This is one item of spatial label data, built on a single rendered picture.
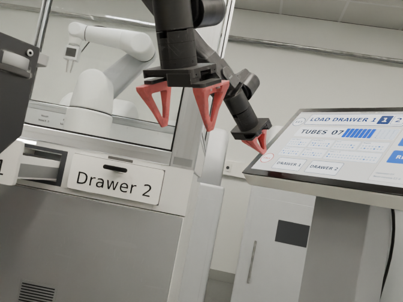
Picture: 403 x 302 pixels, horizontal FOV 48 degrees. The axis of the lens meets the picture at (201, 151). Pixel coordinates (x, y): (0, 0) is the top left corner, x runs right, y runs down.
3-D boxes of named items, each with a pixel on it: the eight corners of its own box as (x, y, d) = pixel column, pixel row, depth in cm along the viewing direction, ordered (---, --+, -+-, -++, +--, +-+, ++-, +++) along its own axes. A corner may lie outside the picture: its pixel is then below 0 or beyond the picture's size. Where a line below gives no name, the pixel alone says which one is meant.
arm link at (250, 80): (199, 84, 117) (220, 71, 111) (218, 62, 125) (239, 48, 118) (228, 118, 120) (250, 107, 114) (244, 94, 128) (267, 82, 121)
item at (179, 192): (185, 216, 139) (194, 170, 141) (-128, 155, 143) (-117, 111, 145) (196, 204, 234) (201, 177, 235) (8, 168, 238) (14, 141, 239)
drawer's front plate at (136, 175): (157, 205, 138) (164, 170, 139) (66, 187, 139) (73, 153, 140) (158, 205, 140) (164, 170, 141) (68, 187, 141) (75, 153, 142)
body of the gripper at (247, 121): (246, 123, 127) (234, 101, 124) (272, 123, 119) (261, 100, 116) (232, 137, 124) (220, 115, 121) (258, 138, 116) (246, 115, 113)
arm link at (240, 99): (216, 98, 116) (234, 94, 112) (228, 84, 120) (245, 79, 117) (228, 119, 119) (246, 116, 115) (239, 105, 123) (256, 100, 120)
